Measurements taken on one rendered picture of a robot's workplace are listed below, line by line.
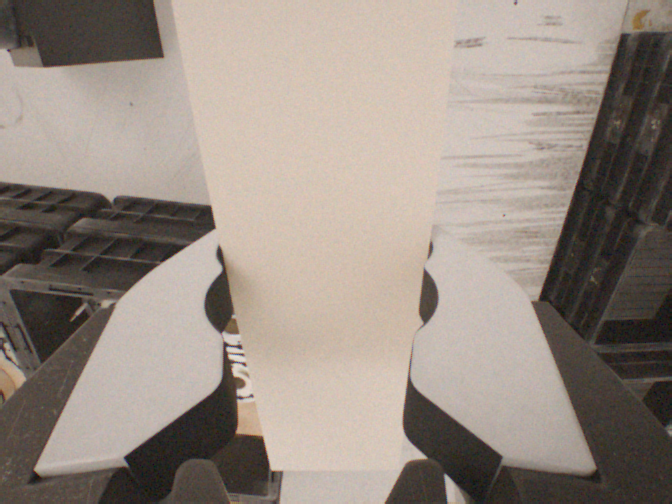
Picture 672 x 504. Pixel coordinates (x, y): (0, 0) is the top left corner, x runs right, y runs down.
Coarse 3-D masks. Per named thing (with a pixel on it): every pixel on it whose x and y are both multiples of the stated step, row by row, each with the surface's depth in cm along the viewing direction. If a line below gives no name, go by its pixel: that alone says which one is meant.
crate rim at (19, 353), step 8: (0, 264) 34; (0, 272) 34; (0, 304) 34; (0, 312) 35; (0, 320) 35; (8, 320) 35; (8, 328) 36; (8, 336) 37; (16, 336) 36; (16, 344) 37; (16, 352) 38; (24, 352) 38; (24, 360) 38; (24, 368) 39
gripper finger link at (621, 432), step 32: (544, 320) 7; (576, 352) 6; (576, 384) 6; (608, 384) 6; (608, 416) 5; (640, 416) 5; (608, 448) 5; (640, 448) 5; (512, 480) 5; (544, 480) 4; (576, 480) 4; (608, 480) 4; (640, 480) 4
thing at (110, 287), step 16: (16, 272) 33; (32, 272) 33; (48, 272) 34; (64, 272) 34; (80, 272) 34; (96, 272) 35; (0, 288) 33; (16, 288) 33; (32, 288) 33; (48, 288) 33; (64, 288) 33; (80, 288) 33; (96, 288) 33; (112, 288) 33; (128, 288) 33; (16, 304) 34; (16, 320) 35; (32, 336) 37; (32, 352) 38; (32, 368) 39; (272, 480) 51; (240, 496) 53; (256, 496) 53; (272, 496) 53
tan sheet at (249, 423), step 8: (240, 408) 58; (248, 408) 58; (256, 408) 58; (240, 416) 59; (248, 416) 59; (256, 416) 59; (240, 424) 60; (248, 424) 60; (256, 424) 60; (240, 432) 61; (248, 432) 61; (256, 432) 61
